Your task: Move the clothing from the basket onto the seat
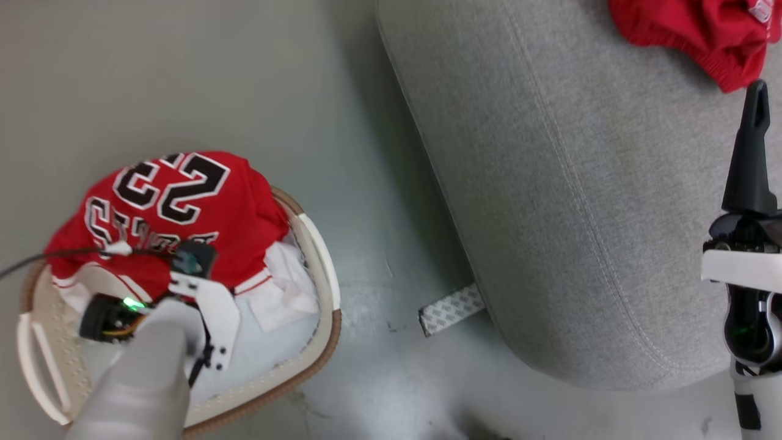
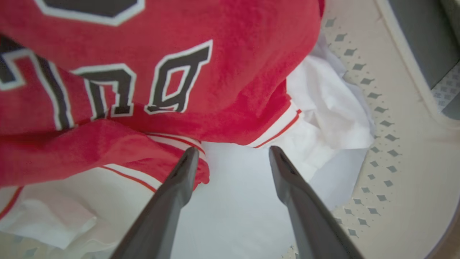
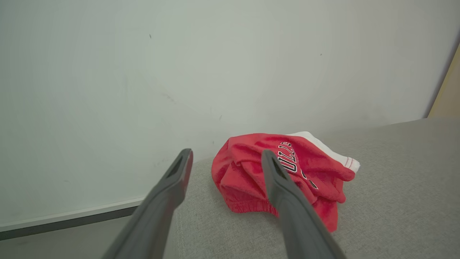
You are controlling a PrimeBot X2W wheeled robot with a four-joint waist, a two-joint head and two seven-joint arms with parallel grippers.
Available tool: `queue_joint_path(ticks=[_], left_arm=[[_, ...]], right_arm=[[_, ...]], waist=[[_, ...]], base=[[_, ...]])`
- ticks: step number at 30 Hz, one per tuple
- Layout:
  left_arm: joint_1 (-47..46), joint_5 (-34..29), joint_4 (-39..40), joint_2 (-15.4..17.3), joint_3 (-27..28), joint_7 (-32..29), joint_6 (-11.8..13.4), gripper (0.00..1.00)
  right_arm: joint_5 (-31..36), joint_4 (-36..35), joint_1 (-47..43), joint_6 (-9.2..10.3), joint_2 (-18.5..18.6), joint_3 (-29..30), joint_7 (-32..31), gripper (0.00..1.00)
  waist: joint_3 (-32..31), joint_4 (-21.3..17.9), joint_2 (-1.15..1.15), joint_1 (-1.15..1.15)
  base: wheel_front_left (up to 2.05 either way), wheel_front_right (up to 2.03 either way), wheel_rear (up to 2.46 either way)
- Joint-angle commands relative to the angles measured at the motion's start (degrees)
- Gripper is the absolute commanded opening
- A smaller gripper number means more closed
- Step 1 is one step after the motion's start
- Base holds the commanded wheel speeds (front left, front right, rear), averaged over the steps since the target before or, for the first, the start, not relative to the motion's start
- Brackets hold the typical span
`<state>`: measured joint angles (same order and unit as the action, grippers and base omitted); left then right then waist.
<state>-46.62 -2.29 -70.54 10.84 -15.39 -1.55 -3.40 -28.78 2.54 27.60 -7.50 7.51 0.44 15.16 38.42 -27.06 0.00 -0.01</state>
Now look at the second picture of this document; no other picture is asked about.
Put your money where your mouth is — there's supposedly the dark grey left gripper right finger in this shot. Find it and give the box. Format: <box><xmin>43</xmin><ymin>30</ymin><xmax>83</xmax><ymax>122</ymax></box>
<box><xmin>268</xmin><ymin>145</ymin><xmax>365</xmax><ymax>259</ymax></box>

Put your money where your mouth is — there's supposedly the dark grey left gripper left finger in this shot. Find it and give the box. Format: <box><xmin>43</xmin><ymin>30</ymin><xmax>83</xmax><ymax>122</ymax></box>
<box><xmin>110</xmin><ymin>146</ymin><xmax>200</xmax><ymax>259</ymax></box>

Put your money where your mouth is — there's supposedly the cream plastic laundry basket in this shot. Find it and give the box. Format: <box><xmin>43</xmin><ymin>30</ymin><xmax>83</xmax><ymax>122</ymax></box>
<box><xmin>0</xmin><ymin>0</ymin><xmax>460</xmax><ymax>259</ymax></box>

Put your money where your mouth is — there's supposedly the white garment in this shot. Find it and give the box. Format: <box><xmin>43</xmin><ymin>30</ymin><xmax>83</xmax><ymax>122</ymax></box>
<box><xmin>0</xmin><ymin>34</ymin><xmax>376</xmax><ymax>259</ymax></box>

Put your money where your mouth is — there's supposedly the red basketball jersey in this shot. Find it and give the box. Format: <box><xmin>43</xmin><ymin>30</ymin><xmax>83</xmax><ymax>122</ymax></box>
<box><xmin>0</xmin><ymin>0</ymin><xmax>326</xmax><ymax>221</ymax></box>

